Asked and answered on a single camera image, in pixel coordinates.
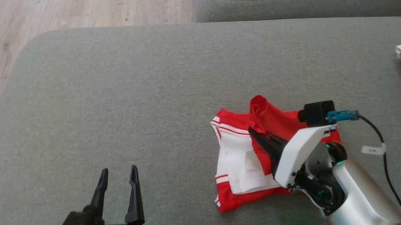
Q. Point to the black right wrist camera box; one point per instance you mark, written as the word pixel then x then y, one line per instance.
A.
pixel 316 113

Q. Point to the red basketball jersey with number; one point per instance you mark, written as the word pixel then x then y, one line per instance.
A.
pixel 238 160

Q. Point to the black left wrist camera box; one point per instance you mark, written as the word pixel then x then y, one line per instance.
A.
pixel 80 221

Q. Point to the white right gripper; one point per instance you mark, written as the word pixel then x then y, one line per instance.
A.
pixel 296 151

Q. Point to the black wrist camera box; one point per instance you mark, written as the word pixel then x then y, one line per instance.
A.
pixel 316 113
pixel 80 221

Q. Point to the large grey sofa chaise cushion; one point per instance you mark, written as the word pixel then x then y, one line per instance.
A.
pixel 111 99

